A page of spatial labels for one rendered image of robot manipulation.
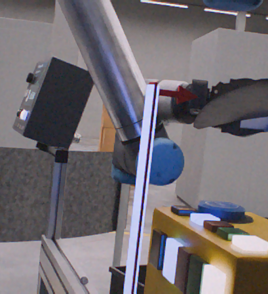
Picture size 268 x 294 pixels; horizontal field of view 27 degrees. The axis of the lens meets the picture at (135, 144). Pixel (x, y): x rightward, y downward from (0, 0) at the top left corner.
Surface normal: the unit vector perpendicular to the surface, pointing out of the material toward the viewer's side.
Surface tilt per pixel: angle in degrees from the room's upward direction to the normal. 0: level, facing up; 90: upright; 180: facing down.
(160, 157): 90
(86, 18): 102
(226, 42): 90
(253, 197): 90
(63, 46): 90
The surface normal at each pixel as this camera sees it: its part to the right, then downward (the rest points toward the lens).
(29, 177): 0.59, 0.11
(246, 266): 0.29, 0.09
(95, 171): 0.77, 0.12
